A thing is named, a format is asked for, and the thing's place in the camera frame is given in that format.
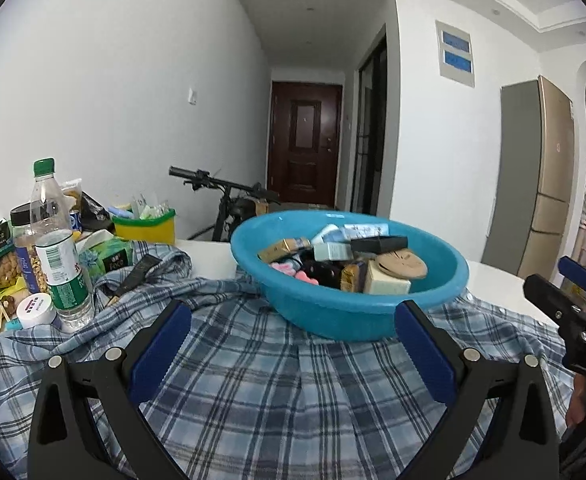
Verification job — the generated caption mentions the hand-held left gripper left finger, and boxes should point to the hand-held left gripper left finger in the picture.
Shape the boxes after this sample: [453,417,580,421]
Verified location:
[28,299,194,480]

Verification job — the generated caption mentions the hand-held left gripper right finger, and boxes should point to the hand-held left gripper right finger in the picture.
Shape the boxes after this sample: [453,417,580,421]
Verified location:
[394,300,559,480]

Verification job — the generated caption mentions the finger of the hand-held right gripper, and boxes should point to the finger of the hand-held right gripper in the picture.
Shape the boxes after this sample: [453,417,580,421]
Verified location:
[558,256,586,306]
[523,274,586,331]

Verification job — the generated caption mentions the pale cream box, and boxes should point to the pale cream box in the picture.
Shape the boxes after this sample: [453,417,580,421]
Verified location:
[363,259,411,296]

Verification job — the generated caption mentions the blue plastic basin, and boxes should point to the blue plastic basin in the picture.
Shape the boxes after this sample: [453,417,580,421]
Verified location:
[230,210,470,343]

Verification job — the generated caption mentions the gold brown box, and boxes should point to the gold brown box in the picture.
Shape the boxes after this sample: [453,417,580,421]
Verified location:
[340,260,369,292]
[258,237,314,263]

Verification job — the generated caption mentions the white teal box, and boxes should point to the white teal box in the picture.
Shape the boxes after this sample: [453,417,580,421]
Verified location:
[313,242,353,261]

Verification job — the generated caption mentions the white plastic bottle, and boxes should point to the white plastic bottle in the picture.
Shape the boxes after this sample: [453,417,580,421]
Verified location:
[310,224,344,246]

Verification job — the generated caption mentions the person's right hand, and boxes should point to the person's right hand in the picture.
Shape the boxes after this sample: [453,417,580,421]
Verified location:
[567,374,586,427]

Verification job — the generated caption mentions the black tube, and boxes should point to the black tube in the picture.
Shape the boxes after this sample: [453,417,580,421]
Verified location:
[109,254,161,301]

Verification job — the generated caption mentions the gold grey refrigerator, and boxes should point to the gold grey refrigerator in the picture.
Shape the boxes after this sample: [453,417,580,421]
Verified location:
[482,76,574,281]

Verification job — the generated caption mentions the blue plaid shirt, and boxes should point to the blue plaid shirt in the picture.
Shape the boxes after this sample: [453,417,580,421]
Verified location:
[0,241,574,480]

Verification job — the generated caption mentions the yellow plastic container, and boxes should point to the yellow plastic container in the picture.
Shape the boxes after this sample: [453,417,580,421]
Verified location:
[112,208,176,245]

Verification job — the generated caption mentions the black flat case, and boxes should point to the black flat case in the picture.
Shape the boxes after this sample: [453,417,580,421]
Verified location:
[300,259,344,290]

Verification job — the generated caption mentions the clear green-capped water bottle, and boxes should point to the clear green-capped water bottle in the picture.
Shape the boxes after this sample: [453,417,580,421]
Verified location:
[29,158,95,333]

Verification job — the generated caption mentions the white cream jar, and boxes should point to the white cream jar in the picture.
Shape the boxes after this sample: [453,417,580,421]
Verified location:
[15,294,58,330]

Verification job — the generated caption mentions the green white sachets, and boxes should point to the green white sachets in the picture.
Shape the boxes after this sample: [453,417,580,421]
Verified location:
[132,192,171,221]

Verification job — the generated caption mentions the black foil packet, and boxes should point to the black foil packet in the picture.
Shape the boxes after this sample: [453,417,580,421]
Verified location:
[80,192,114,232]

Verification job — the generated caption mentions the black folding bicycle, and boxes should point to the black folding bicycle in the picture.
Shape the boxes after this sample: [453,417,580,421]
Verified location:
[169,166,281,243]

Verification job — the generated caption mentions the black-lidded nut jar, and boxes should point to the black-lidded nut jar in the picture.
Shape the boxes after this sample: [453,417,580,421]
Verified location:
[10,205,48,296]

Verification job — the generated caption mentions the nut snack bag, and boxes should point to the nut snack bag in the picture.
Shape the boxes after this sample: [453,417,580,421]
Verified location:
[0,255,24,291]

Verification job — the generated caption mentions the clear cookie packet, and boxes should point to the clear cookie packet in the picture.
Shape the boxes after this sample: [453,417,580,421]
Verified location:
[62,179,84,211]

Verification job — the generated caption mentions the black-framed sliding door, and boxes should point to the black-framed sliding door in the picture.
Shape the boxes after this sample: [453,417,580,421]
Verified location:
[351,24,389,216]

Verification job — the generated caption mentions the dark brown door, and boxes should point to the dark brown door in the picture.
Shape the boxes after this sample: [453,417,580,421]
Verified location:
[267,80,344,207]

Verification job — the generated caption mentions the grey wall panel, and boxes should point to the grey wall panel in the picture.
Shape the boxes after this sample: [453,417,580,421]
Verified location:
[435,20,476,90]

